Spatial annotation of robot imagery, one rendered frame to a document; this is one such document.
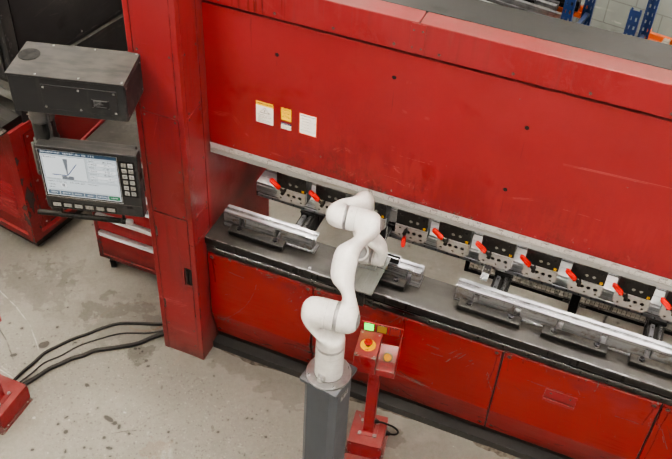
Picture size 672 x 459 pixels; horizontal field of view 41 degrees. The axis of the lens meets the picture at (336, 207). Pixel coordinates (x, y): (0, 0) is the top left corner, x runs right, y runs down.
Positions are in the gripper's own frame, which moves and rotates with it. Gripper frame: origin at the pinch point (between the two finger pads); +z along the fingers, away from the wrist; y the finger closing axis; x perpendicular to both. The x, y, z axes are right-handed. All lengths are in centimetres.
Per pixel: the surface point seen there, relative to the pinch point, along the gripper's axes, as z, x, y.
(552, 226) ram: -36, -30, -77
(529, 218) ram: -36, -31, -67
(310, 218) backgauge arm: 36, -16, 40
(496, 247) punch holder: -19, -17, -57
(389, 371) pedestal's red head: 2, 48, -22
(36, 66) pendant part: -89, -37, 140
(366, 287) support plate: -7.3, 13.4, -3.4
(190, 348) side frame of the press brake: 70, 67, 95
